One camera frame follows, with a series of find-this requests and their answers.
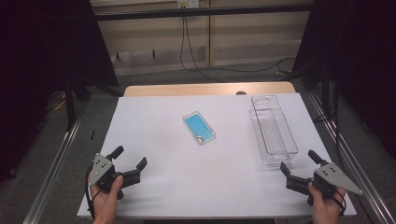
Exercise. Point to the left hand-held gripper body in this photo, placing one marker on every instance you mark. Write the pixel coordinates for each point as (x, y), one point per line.
(101, 169)

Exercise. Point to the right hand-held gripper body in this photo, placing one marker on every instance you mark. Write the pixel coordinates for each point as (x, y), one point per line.
(334, 177)

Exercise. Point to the blue clear-edged phone case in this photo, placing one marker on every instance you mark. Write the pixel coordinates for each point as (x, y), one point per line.
(198, 127)

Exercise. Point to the person's right hand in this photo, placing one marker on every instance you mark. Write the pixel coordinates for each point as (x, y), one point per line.
(325, 211)

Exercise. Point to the person's left hand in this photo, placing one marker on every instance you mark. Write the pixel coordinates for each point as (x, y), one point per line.
(104, 205)

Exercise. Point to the clear plastic storage box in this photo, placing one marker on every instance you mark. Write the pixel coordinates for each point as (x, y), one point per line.
(274, 133)

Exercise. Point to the white table mat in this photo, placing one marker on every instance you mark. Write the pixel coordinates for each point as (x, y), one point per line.
(186, 180)

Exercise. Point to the wooden table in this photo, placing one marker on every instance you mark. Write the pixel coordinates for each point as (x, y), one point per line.
(186, 88)

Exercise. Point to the black curtain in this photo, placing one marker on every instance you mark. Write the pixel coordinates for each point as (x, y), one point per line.
(46, 62)
(358, 62)

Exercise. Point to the black horizontal bar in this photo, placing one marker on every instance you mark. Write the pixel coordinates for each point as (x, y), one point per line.
(202, 12)

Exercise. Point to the metal floor rail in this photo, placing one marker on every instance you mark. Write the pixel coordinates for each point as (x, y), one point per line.
(358, 168)
(53, 174)

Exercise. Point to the white wall socket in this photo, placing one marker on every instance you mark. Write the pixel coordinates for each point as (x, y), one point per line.
(188, 3)

